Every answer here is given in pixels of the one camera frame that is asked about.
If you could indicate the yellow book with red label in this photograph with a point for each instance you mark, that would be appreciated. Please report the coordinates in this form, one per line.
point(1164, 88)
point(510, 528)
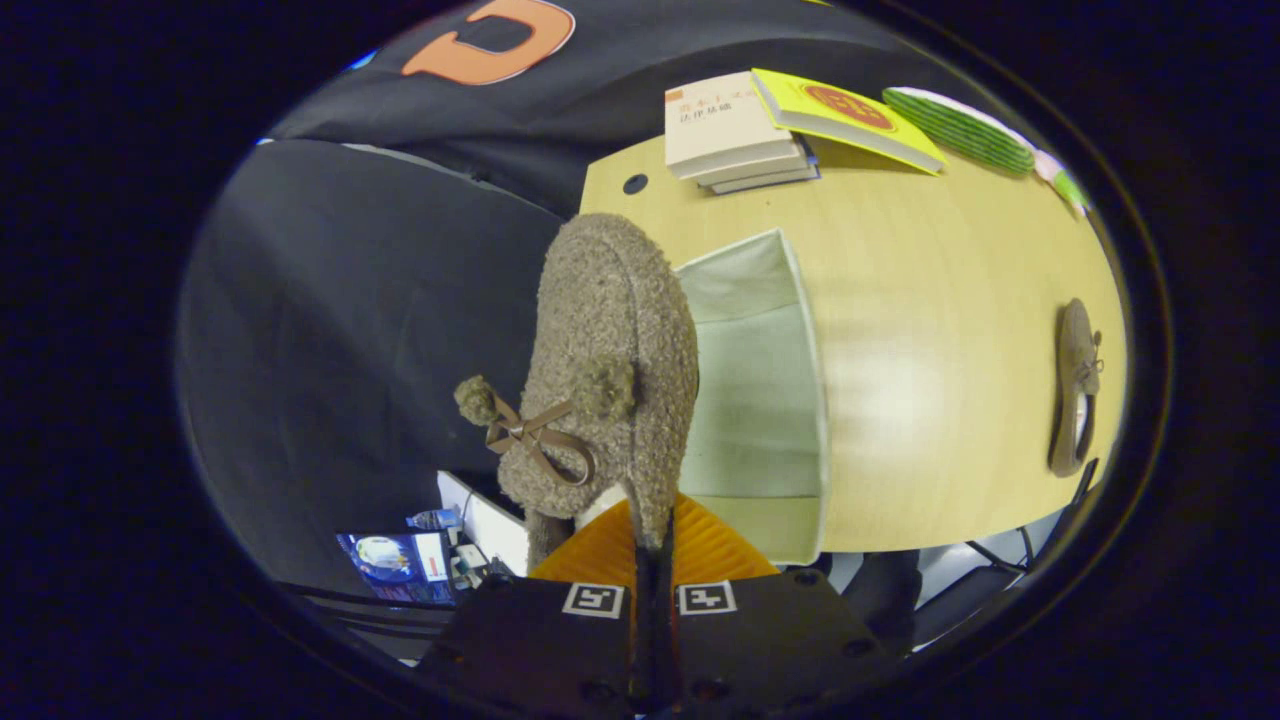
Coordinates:
point(850, 115)

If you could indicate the blue printed poster board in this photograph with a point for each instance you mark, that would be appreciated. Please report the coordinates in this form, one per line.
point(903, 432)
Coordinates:
point(395, 565)

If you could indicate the white fabric storage box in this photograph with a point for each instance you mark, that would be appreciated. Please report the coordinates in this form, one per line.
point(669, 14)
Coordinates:
point(750, 400)

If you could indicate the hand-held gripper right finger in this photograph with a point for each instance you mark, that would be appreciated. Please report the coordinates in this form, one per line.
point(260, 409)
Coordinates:
point(770, 640)

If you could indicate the beige cover book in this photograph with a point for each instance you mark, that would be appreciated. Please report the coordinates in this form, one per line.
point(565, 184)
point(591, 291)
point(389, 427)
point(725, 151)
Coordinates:
point(720, 125)

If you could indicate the white flat board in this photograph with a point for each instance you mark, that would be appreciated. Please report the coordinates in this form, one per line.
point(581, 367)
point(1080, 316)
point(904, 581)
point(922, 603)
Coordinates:
point(495, 525)

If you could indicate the clear water bottle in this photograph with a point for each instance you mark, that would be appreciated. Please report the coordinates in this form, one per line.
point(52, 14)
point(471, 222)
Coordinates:
point(435, 519)

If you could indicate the blue cover book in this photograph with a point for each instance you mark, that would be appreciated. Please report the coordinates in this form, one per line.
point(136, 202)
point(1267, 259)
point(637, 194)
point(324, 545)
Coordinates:
point(770, 180)

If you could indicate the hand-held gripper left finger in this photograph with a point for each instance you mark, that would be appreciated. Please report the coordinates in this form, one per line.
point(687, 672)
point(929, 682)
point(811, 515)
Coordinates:
point(540, 640)

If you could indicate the white-edged thin book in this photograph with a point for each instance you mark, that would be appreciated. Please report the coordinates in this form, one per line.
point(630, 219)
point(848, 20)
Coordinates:
point(755, 172)

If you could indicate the pink and green plush toy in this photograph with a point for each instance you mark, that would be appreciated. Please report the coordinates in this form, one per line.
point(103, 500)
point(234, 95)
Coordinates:
point(1065, 182)

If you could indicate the brown fuzzy shoe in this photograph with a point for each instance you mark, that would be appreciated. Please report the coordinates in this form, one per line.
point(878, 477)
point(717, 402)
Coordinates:
point(610, 330)
point(1075, 380)

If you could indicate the watermelon slice plush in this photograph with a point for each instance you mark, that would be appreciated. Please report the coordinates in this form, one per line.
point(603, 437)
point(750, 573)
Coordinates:
point(960, 130)

